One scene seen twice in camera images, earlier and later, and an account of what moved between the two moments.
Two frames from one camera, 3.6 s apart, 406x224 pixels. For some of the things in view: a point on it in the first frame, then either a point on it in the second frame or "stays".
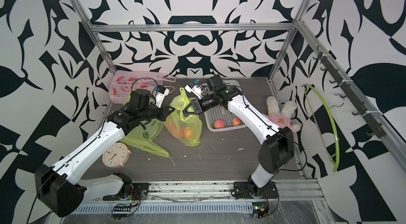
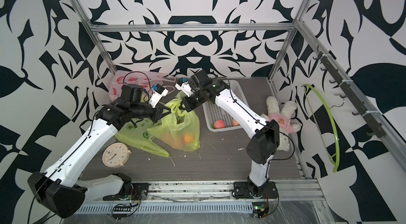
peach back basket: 236,121 stays
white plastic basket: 221,118 stays
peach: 174,130 -> 178,142
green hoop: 325,149 stays
